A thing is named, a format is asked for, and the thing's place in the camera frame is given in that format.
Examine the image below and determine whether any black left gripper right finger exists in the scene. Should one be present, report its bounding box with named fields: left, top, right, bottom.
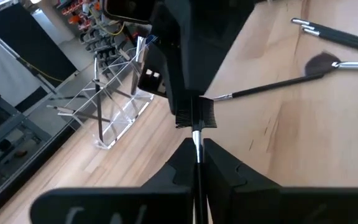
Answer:
left=204, top=138, right=280, bottom=188

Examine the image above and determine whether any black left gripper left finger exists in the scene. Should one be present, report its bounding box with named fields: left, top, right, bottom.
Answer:
left=141, top=138, right=198, bottom=187

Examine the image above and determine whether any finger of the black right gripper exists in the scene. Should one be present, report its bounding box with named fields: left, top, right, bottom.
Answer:
left=137, top=42, right=170, bottom=100
left=163, top=0, right=256, bottom=114

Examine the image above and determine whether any black brow comb brush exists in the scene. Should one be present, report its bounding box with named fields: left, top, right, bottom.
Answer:
left=175, top=95, right=218, bottom=224

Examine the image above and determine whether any thin black makeup brush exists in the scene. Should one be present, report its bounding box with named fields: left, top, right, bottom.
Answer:
left=212, top=72, right=326, bottom=102

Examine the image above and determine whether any black fan makeup brush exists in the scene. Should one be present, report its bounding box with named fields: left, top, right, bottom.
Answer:
left=304, top=51, right=358, bottom=77

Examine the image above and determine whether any black silver-ferrule makeup brush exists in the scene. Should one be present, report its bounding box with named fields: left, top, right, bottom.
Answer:
left=290, top=17, right=358, bottom=44
left=300, top=24, right=358, bottom=50
left=304, top=29, right=358, bottom=56

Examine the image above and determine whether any storage shelf rack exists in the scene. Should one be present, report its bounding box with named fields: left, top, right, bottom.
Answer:
left=54, top=0, right=155, bottom=78

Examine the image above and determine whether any clear acrylic brush organizer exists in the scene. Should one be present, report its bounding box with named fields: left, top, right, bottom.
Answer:
left=46, top=35, right=155, bottom=151

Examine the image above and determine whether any black partition panel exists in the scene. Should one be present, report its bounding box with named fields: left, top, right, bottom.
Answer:
left=0, top=2, right=78, bottom=94

